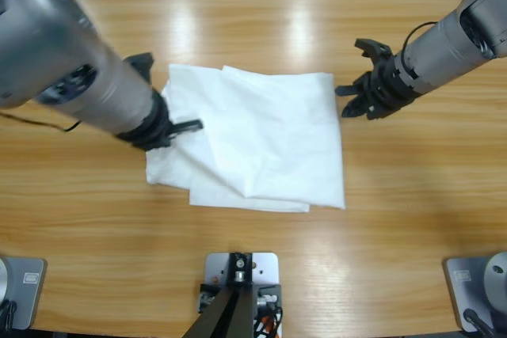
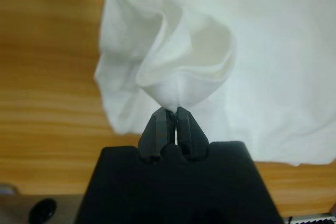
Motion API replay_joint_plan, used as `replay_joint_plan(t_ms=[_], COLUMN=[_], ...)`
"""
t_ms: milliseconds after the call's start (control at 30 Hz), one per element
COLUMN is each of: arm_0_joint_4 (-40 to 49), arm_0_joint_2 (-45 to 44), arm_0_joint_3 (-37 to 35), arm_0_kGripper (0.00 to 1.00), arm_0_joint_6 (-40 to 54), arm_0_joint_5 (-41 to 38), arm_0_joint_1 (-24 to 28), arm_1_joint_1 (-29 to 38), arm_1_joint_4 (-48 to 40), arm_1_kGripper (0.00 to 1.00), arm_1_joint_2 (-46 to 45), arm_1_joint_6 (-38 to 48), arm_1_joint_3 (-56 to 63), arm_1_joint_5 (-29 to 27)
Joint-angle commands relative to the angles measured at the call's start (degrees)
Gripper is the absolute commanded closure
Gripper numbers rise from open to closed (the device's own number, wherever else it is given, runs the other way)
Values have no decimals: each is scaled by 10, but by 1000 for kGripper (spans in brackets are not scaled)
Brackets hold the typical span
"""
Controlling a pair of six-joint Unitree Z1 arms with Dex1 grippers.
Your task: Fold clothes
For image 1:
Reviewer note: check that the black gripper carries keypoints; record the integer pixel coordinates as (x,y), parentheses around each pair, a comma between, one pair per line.
(158,132)
(390,90)

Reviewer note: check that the white t-shirt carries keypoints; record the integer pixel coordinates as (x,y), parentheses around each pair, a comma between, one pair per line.
(269,136)

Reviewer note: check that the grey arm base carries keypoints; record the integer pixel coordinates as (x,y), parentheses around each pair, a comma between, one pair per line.
(463,278)
(27,278)

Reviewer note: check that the white mounting block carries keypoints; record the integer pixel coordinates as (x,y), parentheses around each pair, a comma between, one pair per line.
(265,266)

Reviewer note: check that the black stand clamp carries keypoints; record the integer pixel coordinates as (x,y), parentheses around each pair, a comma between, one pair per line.
(271,289)

